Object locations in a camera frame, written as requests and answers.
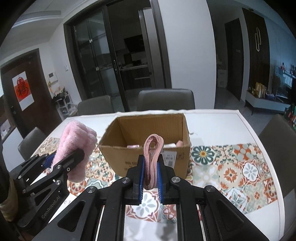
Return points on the yellow bags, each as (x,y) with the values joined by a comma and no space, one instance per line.
(260,89)

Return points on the gold wall ornament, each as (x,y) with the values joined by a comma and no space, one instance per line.
(258,39)

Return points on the white soft cloth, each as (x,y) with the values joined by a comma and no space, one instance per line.
(170,145)

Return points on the white red door poster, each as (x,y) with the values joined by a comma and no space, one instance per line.
(22,90)

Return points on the dark framed glass sliding door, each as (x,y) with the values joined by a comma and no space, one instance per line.
(92,58)

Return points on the brown cardboard box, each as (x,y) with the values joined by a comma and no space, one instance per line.
(115,160)

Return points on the pink glossy pouch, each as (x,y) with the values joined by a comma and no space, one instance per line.
(133,146)

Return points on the white wall intercom panel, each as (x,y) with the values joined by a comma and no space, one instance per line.
(53,77)

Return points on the grey dining chair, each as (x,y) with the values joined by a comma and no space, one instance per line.
(161,99)
(94,105)
(282,139)
(32,141)

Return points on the floral patterned table runner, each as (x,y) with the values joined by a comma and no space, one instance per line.
(242,169)

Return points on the pink elastic band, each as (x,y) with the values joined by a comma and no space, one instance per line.
(151,171)

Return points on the dark interior door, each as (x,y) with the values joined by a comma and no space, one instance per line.
(234,58)

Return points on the white sideboard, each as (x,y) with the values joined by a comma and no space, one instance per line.
(266,103)

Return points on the pink soft cloth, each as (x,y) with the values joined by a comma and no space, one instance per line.
(182,143)

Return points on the brown wooden door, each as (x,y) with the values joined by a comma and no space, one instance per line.
(41,97)

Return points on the colourful boxes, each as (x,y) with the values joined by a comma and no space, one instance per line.
(291,114)

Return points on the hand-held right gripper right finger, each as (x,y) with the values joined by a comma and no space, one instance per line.
(160,183)

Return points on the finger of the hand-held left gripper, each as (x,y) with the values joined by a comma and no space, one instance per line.
(69,161)
(49,160)

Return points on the person's left forearm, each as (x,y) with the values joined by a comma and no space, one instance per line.
(8,207)

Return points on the pink plush headband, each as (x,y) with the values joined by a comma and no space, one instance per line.
(76,136)

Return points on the white shoe rack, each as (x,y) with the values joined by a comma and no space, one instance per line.
(63,104)

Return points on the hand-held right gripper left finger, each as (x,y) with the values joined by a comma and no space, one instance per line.
(141,180)

